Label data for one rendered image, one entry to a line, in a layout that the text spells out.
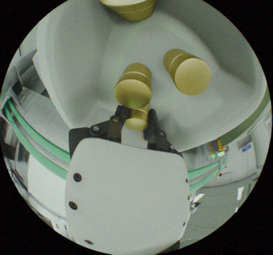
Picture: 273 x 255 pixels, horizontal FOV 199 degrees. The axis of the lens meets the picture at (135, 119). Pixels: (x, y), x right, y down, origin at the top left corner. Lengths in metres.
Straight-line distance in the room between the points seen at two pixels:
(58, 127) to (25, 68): 0.57
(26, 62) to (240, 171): 7.00
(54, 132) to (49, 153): 0.07
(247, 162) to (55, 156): 6.43
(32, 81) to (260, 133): 1.18
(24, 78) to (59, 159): 0.61
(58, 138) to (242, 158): 6.34
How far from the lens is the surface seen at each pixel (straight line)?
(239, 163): 6.18
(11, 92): 0.49
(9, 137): 0.94
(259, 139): 0.42
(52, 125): 0.28
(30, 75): 0.76
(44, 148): 0.30
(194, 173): 0.30
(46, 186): 0.55
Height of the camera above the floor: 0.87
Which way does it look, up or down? 34 degrees down
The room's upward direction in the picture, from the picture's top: 171 degrees counter-clockwise
